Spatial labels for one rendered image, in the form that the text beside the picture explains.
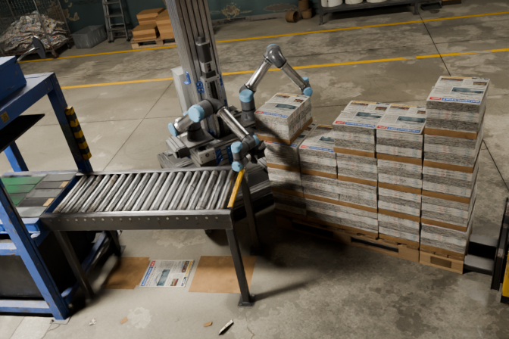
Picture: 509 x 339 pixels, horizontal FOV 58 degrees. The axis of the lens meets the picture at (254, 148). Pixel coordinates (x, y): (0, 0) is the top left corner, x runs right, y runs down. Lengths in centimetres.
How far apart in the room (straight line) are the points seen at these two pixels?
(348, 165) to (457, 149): 73
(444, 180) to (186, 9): 217
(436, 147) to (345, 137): 58
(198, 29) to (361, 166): 160
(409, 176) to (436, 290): 80
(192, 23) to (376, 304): 239
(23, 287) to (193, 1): 245
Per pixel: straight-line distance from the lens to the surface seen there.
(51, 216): 342
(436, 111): 287
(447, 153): 298
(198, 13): 363
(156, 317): 352
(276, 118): 331
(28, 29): 1052
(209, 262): 376
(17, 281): 388
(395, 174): 317
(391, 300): 335
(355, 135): 310
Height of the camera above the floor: 253
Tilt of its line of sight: 30 degrees down
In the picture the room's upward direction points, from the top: 10 degrees counter-clockwise
